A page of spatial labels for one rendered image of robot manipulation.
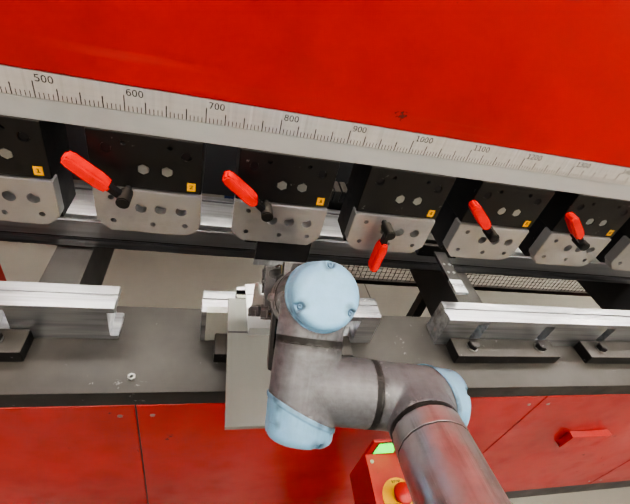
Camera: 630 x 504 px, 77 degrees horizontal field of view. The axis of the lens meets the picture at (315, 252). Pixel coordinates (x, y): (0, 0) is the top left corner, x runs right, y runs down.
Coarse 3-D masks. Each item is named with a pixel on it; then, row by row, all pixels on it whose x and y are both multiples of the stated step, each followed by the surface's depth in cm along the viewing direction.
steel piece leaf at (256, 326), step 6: (246, 294) 81; (246, 300) 80; (246, 306) 79; (252, 318) 77; (258, 318) 77; (252, 324) 76; (258, 324) 76; (264, 324) 76; (252, 330) 73; (258, 330) 73; (264, 330) 74
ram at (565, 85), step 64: (0, 0) 42; (64, 0) 42; (128, 0) 43; (192, 0) 44; (256, 0) 45; (320, 0) 46; (384, 0) 47; (448, 0) 48; (512, 0) 49; (576, 0) 50; (0, 64) 46; (64, 64) 46; (128, 64) 47; (192, 64) 48; (256, 64) 49; (320, 64) 50; (384, 64) 51; (448, 64) 53; (512, 64) 54; (576, 64) 55; (128, 128) 52; (192, 128) 53; (448, 128) 59; (512, 128) 60; (576, 128) 62; (576, 192) 71
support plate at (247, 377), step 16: (240, 304) 79; (240, 320) 76; (240, 336) 73; (256, 336) 74; (240, 352) 71; (256, 352) 71; (240, 368) 68; (256, 368) 69; (240, 384) 66; (256, 384) 67; (240, 400) 64; (256, 400) 65; (240, 416) 62; (256, 416) 63
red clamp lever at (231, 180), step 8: (224, 176) 55; (232, 176) 55; (224, 184) 56; (232, 184) 55; (240, 184) 56; (240, 192) 56; (248, 192) 57; (248, 200) 57; (256, 200) 58; (264, 200) 62; (264, 208) 59; (264, 216) 59; (272, 216) 60
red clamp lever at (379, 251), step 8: (384, 224) 67; (384, 232) 66; (392, 232) 65; (384, 240) 67; (376, 248) 69; (384, 248) 68; (376, 256) 69; (384, 256) 69; (368, 264) 72; (376, 264) 70
